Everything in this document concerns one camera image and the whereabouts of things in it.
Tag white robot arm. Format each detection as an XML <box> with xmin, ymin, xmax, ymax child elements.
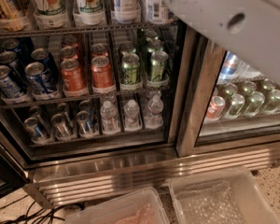
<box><xmin>164</xmin><ymin>0</ymin><xmax>280</xmax><ymax>85</ymax></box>

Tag middle water bottle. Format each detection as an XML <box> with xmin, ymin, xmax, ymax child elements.
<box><xmin>124</xmin><ymin>99</ymin><xmax>141</xmax><ymax>132</ymax></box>

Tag water bottle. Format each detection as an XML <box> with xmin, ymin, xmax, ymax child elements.
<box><xmin>124</xmin><ymin>99</ymin><xmax>141</xmax><ymax>132</ymax></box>
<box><xmin>145</xmin><ymin>95</ymin><xmax>163</xmax><ymax>129</ymax></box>
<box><xmin>100</xmin><ymin>101</ymin><xmax>120</xmax><ymax>134</ymax></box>

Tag right water bottle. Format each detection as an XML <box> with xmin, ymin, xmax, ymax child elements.
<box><xmin>145</xmin><ymin>95</ymin><xmax>163</xmax><ymax>129</ymax></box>

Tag left water bottle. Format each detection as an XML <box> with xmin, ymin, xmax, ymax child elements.
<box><xmin>100</xmin><ymin>101</ymin><xmax>120</xmax><ymax>134</ymax></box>

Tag stainless steel display fridge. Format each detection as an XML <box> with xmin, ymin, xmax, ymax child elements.
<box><xmin>0</xmin><ymin>0</ymin><xmax>280</xmax><ymax>208</ymax></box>

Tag glass fridge sliding door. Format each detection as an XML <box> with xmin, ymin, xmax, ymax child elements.
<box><xmin>175</xmin><ymin>29</ymin><xmax>280</xmax><ymax>166</ymax></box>

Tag white blue label bottle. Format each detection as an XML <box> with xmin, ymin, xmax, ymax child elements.
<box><xmin>113</xmin><ymin>0</ymin><xmax>138</xmax><ymax>24</ymax></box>

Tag right 7up bottle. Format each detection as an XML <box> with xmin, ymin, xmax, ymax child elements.
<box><xmin>76</xmin><ymin>0</ymin><xmax>105</xmax><ymax>25</ymax></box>

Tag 7up bottle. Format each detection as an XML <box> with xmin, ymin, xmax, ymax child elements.
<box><xmin>34</xmin><ymin>0</ymin><xmax>66</xmax><ymax>29</ymax></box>
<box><xmin>76</xmin><ymin>0</ymin><xmax>105</xmax><ymax>25</ymax></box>

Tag left 7up bottle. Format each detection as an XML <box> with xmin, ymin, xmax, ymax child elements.
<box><xmin>34</xmin><ymin>0</ymin><xmax>66</xmax><ymax>29</ymax></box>

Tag front left green can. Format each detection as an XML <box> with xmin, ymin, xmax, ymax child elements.
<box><xmin>121</xmin><ymin>53</ymin><xmax>140</xmax><ymax>85</ymax></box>

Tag front right orange can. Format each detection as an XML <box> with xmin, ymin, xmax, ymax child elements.
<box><xmin>91</xmin><ymin>56</ymin><xmax>114</xmax><ymax>89</ymax></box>

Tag front right green can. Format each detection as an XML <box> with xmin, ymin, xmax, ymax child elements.
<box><xmin>148</xmin><ymin>50</ymin><xmax>169</xmax><ymax>82</ymax></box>

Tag bottom right slim can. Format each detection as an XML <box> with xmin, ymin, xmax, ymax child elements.
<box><xmin>77</xmin><ymin>110</ymin><xmax>95</xmax><ymax>134</ymax></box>

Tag slim can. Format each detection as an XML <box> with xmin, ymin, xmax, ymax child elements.
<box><xmin>51</xmin><ymin>114</ymin><xmax>73</xmax><ymax>137</ymax></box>
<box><xmin>23</xmin><ymin>117</ymin><xmax>49</xmax><ymax>141</ymax></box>
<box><xmin>77</xmin><ymin>110</ymin><xmax>95</xmax><ymax>134</ymax></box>

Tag front left orange can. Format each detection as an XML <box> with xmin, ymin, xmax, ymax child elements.
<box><xmin>61</xmin><ymin>59</ymin><xmax>87</xmax><ymax>91</ymax></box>

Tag orange can behind door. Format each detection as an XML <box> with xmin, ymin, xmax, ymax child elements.
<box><xmin>205</xmin><ymin>96</ymin><xmax>225</xmax><ymax>119</ymax></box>

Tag bottom middle slim can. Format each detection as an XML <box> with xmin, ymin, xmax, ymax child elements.
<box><xmin>51</xmin><ymin>114</ymin><xmax>73</xmax><ymax>137</ymax></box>

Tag green can behind door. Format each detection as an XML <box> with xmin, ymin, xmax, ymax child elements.
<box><xmin>225</xmin><ymin>93</ymin><xmax>245</xmax><ymax>119</ymax></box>

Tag red bull can behind door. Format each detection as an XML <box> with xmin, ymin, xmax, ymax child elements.
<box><xmin>219</xmin><ymin>51</ymin><xmax>242</xmax><ymax>80</ymax></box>

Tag clear bin with pink cloth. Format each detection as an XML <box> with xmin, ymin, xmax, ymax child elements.
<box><xmin>64</xmin><ymin>188</ymin><xmax>170</xmax><ymax>224</ymax></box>

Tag blue can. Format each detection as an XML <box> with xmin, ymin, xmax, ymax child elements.
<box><xmin>0</xmin><ymin>65</ymin><xmax>25</xmax><ymax>99</ymax></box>
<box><xmin>24</xmin><ymin>62</ymin><xmax>57</xmax><ymax>95</ymax></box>

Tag bottom left slim can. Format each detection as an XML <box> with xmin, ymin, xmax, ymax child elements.
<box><xmin>23</xmin><ymin>117</ymin><xmax>49</xmax><ymax>141</ymax></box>

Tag clear bin with bubble wrap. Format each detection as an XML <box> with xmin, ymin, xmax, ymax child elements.
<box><xmin>169</xmin><ymin>167</ymin><xmax>280</xmax><ymax>224</ymax></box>

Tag front left blue can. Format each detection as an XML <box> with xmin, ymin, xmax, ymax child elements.
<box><xmin>0</xmin><ymin>65</ymin><xmax>25</xmax><ymax>99</ymax></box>

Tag black floor cables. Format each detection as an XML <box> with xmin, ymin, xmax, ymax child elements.
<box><xmin>0</xmin><ymin>193</ymin><xmax>84</xmax><ymax>224</ymax></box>

